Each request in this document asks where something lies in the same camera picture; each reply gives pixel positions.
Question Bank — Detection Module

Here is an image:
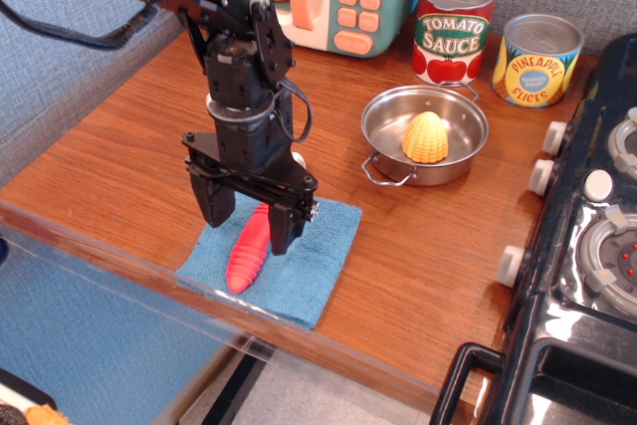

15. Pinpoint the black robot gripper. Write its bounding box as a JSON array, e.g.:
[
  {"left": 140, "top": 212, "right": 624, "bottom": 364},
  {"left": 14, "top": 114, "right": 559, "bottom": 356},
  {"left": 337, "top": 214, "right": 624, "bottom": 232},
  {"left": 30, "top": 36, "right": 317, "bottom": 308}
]
[{"left": 181, "top": 96, "right": 318, "bottom": 255}]

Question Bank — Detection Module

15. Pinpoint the metal spoon with red handle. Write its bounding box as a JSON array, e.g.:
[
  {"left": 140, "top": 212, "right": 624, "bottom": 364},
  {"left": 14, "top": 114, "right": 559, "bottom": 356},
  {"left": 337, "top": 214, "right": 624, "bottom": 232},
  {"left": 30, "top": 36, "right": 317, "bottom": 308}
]
[{"left": 225, "top": 203, "right": 271, "bottom": 294}]

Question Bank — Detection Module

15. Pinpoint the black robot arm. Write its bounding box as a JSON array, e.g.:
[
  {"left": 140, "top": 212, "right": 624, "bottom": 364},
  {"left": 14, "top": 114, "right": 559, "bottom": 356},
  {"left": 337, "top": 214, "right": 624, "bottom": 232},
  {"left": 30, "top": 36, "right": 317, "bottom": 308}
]
[{"left": 140, "top": 0, "right": 318, "bottom": 255}]

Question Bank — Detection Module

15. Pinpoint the blue cloth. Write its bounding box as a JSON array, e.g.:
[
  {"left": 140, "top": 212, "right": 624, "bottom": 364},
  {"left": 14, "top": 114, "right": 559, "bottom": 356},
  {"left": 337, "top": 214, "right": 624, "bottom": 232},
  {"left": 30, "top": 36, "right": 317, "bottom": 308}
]
[{"left": 177, "top": 195, "right": 362, "bottom": 328}]

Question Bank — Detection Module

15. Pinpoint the yellow toy corn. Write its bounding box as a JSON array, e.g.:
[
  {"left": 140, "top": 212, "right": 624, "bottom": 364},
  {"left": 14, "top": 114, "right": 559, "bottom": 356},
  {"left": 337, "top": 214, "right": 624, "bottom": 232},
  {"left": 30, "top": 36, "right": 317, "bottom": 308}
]
[{"left": 402, "top": 111, "right": 449, "bottom": 164}]

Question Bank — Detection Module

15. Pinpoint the small steel pot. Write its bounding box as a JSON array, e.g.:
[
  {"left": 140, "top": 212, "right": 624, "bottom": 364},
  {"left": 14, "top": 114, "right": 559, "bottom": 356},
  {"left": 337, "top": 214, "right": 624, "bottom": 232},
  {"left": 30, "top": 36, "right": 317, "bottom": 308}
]
[{"left": 361, "top": 82, "right": 490, "bottom": 187}]

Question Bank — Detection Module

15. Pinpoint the clear acrylic barrier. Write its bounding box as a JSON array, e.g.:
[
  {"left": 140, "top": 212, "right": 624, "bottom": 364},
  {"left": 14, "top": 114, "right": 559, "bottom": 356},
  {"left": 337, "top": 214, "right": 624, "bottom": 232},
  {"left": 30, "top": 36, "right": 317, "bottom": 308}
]
[{"left": 1, "top": 208, "right": 431, "bottom": 424}]

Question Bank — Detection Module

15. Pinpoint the white stove knob lower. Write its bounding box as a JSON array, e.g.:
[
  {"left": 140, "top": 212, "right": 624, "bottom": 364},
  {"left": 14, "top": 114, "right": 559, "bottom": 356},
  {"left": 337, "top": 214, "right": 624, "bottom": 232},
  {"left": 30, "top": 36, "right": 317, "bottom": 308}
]
[{"left": 497, "top": 245, "right": 526, "bottom": 288}]

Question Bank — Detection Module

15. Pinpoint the white stove knob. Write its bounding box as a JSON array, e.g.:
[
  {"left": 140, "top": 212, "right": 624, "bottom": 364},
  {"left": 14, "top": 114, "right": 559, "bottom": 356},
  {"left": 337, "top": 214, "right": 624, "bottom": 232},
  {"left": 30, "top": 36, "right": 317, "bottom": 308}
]
[
  {"left": 497, "top": 245, "right": 526, "bottom": 288},
  {"left": 528, "top": 159, "right": 554, "bottom": 196},
  {"left": 542, "top": 121, "right": 568, "bottom": 156}
]

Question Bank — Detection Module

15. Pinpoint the tomato sauce can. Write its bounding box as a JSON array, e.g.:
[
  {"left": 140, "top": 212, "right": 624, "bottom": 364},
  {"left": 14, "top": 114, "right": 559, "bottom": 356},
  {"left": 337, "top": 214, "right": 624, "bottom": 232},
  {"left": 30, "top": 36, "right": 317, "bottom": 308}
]
[{"left": 412, "top": 0, "right": 496, "bottom": 85}]

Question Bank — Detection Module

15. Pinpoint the orange object at corner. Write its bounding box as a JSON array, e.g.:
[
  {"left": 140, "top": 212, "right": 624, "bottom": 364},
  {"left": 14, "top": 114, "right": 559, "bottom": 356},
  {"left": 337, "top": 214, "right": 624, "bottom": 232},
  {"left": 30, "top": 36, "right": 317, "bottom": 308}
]
[{"left": 23, "top": 404, "right": 71, "bottom": 425}]

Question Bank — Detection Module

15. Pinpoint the white stove knob middle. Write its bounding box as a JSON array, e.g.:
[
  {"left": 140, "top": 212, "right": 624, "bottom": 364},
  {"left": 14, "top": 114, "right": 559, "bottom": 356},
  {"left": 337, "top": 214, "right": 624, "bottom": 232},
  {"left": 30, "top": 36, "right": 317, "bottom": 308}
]
[{"left": 528, "top": 159, "right": 554, "bottom": 196}]

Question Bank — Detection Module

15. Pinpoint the white stove knob upper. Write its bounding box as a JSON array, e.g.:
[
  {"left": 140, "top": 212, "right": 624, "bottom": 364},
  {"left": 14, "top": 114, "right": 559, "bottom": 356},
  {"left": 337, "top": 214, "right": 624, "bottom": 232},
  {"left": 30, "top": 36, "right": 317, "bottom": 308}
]
[{"left": 542, "top": 121, "right": 568, "bottom": 156}]

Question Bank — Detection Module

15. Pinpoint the pineapple slices can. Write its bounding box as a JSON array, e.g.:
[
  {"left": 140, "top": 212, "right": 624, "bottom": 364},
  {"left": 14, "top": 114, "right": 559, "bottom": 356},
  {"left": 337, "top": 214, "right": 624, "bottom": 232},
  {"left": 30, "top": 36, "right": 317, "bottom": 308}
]
[{"left": 492, "top": 13, "right": 584, "bottom": 108}]

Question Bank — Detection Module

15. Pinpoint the black toy stove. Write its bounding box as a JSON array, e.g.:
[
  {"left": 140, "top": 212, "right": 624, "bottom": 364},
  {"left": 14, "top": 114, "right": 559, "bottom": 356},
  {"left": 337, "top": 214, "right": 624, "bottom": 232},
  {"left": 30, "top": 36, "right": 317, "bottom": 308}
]
[{"left": 431, "top": 34, "right": 636, "bottom": 424}]

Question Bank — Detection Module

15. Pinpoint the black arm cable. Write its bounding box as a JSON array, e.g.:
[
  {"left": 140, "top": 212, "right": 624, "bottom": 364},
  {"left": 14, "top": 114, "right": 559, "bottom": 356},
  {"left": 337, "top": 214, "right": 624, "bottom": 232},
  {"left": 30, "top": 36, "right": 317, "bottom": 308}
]
[{"left": 0, "top": 0, "right": 160, "bottom": 52}]

